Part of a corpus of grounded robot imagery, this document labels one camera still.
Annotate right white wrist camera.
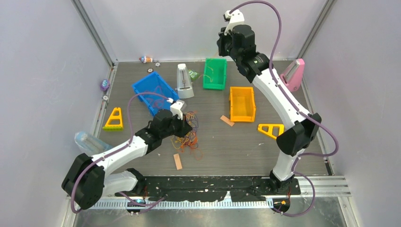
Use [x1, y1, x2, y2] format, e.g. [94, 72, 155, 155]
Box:
[224, 9, 244, 35]

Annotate small clown figurine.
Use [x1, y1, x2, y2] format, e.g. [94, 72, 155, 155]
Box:
[139, 56, 153, 63]

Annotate green plastic bin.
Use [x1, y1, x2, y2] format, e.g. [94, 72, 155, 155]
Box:
[203, 58, 227, 90]

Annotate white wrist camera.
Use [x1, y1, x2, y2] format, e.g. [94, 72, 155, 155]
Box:
[224, 9, 244, 35]
[167, 98, 186, 120]

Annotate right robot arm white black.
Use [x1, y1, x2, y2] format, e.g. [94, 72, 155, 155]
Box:
[217, 25, 322, 194]

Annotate tan wooden block far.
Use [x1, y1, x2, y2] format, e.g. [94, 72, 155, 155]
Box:
[220, 115, 235, 127]

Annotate yellow triangle block left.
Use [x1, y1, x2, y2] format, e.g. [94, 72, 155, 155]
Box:
[102, 107, 124, 131]

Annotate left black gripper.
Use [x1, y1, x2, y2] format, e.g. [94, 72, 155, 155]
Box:
[161, 112, 192, 139]

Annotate blue plastic bin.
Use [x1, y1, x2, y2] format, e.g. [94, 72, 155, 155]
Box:
[131, 71, 179, 116]

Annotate yellow cable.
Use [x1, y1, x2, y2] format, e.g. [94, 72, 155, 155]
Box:
[200, 52, 221, 84]

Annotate tan wooden block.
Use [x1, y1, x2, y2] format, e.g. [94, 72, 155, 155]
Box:
[173, 154, 183, 170]
[220, 115, 235, 127]

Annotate clear blue plastic container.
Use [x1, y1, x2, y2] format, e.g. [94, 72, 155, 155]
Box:
[74, 131, 113, 156]

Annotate white metronome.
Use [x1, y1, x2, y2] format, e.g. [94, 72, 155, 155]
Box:
[177, 63, 194, 99]

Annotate pink metronome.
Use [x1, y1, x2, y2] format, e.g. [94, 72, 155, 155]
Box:
[279, 58, 305, 92]

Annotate red-orange cable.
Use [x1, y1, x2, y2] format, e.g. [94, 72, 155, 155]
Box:
[142, 91, 171, 110]

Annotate tan wooden block near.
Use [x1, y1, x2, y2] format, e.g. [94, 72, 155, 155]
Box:
[173, 154, 183, 170]

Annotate purple round toy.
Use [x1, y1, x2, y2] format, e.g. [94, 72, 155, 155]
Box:
[100, 79, 110, 92]

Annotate orange plastic bin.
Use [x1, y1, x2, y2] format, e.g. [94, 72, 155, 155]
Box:
[229, 87, 256, 122]

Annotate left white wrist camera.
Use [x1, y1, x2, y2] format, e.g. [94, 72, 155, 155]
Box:
[167, 98, 186, 120]

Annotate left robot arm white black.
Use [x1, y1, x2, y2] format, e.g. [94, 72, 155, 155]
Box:
[61, 109, 192, 213]

